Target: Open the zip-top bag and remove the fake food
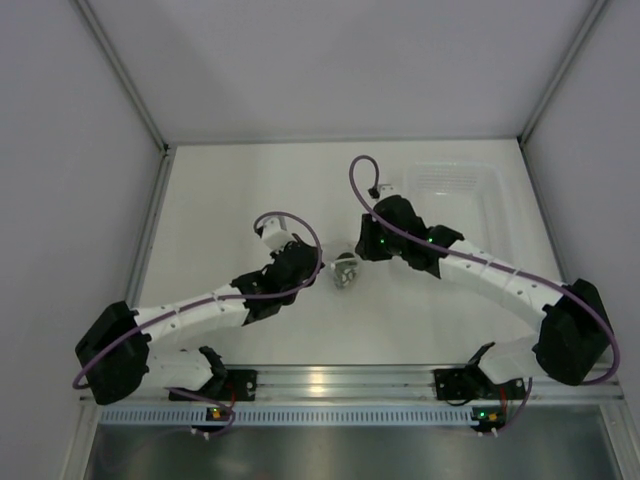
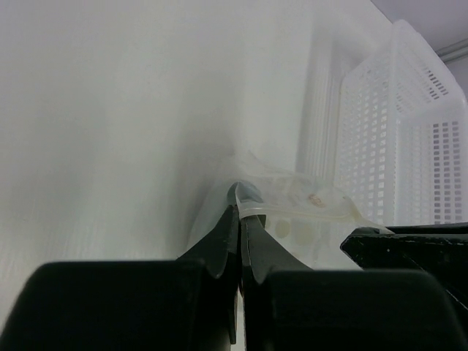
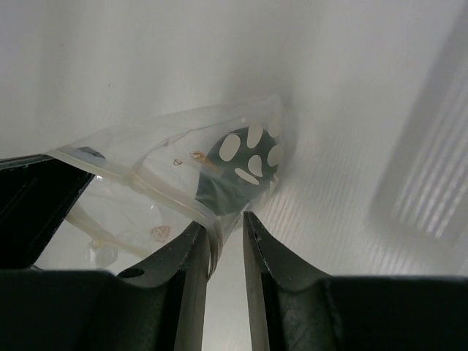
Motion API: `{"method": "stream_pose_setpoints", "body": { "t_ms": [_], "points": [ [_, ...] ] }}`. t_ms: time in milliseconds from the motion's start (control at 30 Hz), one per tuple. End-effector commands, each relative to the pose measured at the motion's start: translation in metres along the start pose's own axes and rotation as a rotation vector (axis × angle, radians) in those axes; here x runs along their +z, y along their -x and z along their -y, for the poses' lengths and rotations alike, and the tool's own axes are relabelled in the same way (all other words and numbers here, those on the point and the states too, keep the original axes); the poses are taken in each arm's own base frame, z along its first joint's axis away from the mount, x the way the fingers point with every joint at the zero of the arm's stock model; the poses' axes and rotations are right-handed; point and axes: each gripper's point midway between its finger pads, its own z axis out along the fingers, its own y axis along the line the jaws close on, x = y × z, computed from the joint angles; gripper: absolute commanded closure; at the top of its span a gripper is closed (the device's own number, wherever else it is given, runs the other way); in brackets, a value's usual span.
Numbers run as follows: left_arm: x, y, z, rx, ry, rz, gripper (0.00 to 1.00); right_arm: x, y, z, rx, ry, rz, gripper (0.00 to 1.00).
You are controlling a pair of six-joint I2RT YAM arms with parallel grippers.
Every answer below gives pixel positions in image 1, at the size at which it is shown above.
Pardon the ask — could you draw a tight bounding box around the clear zip top bag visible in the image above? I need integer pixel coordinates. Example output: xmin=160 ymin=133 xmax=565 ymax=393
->
xmin=323 ymin=240 xmax=363 ymax=291

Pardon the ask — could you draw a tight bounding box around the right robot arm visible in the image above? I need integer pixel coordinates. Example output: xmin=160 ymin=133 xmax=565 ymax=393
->
xmin=356 ymin=193 xmax=611 ymax=397

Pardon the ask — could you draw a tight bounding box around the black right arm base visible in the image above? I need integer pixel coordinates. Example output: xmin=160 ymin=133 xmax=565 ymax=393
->
xmin=433 ymin=342 xmax=500 ymax=406

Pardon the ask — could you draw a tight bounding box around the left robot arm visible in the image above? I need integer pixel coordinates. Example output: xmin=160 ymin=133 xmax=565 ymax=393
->
xmin=72 ymin=235 xmax=323 ymax=406

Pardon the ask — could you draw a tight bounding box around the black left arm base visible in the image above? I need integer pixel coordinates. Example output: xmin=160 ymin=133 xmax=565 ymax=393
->
xmin=168 ymin=346 xmax=258 ymax=402

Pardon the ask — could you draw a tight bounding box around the white perforated plastic basket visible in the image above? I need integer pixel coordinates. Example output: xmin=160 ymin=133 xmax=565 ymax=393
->
xmin=403 ymin=162 xmax=514 ymax=263

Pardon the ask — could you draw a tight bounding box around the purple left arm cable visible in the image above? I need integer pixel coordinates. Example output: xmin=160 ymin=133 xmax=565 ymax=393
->
xmin=73 ymin=212 xmax=324 ymax=390

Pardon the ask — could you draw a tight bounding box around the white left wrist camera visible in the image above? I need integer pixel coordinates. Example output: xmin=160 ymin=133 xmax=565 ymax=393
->
xmin=256 ymin=215 xmax=294 ymax=252

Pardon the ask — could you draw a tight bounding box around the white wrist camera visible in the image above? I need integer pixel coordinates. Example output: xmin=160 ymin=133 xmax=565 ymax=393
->
xmin=367 ymin=183 xmax=398 ymax=202
xmin=256 ymin=215 xmax=294 ymax=252

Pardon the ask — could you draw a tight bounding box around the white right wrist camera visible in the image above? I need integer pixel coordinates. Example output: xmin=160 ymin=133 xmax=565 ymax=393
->
xmin=367 ymin=183 xmax=398 ymax=202

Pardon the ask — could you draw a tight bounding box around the aluminium mounting rail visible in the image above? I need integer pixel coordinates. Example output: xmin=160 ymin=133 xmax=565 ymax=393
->
xmin=79 ymin=363 xmax=624 ymax=402

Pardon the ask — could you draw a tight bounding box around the white slotted cable duct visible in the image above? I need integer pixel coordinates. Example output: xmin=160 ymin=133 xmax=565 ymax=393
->
xmin=99 ymin=404 xmax=489 ymax=427

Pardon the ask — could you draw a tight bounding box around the aluminium frame post left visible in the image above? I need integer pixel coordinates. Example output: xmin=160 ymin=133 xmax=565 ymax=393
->
xmin=74 ymin=0 xmax=169 ymax=151

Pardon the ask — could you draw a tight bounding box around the aluminium frame post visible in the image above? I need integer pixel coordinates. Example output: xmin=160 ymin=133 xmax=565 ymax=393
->
xmin=74 ymin=0 xmax=169 ymax=151
xmin=517 ymin=0 xmax=612 ymax=146

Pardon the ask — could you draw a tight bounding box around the aluminium frame post right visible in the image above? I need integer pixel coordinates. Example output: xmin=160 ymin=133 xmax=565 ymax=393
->
xmin=517 ymin=0 xmax=612 ymax=146

